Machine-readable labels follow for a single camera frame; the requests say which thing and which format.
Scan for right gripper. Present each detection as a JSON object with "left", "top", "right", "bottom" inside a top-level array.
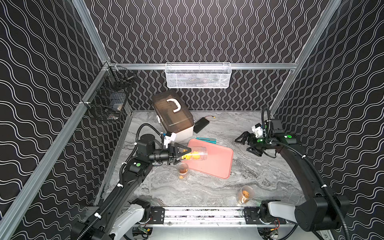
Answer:
[{"left": 234, "top": 132, "right": 272, "bottom": 154}]

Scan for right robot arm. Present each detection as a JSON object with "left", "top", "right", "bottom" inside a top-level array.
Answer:
[{"left": 235, "top": 107, "right": 351, "bottom": 240}]

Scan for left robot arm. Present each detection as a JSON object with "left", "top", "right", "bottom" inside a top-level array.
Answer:
[{"left": 71, "top": 123, "right": 192, "bottom": 240}]

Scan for clear jar dark cookies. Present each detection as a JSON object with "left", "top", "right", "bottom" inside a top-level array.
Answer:
[{"left": 176, "top": 163, "right": 190, "bottom": 180}]

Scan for teal utility knife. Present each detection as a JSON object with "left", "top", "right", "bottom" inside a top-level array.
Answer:
[{"left": 196, "top": 138, "right": 217, "bottom": 144}]

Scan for pink plastic tray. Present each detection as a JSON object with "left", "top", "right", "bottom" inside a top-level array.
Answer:
[{"left": 182, "top": 139, "right": 234, "bottom": 179}]

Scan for black battery pack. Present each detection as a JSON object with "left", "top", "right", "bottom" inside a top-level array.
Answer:
[{"left": 194, "top": 117, "right": 210, "bottom": 134}]

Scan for white box brown lid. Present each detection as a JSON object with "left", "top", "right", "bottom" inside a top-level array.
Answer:
[{"left": 152, "top": 90, "right": 195, "bottom": 143}]

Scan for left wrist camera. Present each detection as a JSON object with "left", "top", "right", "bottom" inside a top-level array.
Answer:
[{"left": 163, "top": 132, "right": 177, "bottom": 149}]

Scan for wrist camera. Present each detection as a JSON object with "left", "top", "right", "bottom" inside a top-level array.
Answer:
[
  {"left": 251, "top": 124, "right": 265, "bottom": 139},
  {"left": 163, "top": 132, "right": 177, "bottom": 149}
]

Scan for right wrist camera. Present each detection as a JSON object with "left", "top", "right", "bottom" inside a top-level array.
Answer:
[{"left": 251, "top": 124, "right": 265, "bottom": 139}]

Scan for clear jar near rail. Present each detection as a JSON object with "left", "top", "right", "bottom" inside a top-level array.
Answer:
[{"left": 236, "top": 186, "right": 255, "bottom": 204}]

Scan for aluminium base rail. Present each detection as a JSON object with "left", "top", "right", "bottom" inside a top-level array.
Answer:
[{"left": 83, "top": 206, "right": 328, "bottom": 227}]

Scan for white mesh wall basket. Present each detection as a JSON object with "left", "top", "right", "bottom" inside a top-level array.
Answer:
[{"left": 165, "top": 62, "right": 232, "bottom": 89}]

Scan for black wire wall basket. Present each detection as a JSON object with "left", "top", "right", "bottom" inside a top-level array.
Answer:
[{"left": 86, "top": 65, "right": 137, "bottom": 122}]

